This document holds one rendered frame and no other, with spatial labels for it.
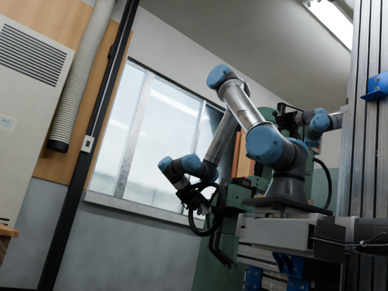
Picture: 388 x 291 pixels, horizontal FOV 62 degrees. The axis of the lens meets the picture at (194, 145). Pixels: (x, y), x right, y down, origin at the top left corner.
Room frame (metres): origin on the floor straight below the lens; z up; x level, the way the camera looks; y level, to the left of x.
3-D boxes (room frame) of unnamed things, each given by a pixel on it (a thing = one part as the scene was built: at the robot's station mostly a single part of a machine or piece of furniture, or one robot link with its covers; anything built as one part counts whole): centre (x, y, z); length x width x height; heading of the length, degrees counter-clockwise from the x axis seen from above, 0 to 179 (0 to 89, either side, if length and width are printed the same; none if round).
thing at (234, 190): (1.75, -0.27, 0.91); 0.15 x 0.14 x 0.09; 34
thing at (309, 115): (1.48, -0.57, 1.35); 0.11 x 0.08 x 0.09; 33
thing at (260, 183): (1.89, -0.43, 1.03); 0.14 x 0.07 x 0.09; 124
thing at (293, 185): (1.13, -0.36, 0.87); 0.15 x 0.15 x 0.10
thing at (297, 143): (1.12, -0.35, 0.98); 0.13 x 0.12 x 0.14; 132
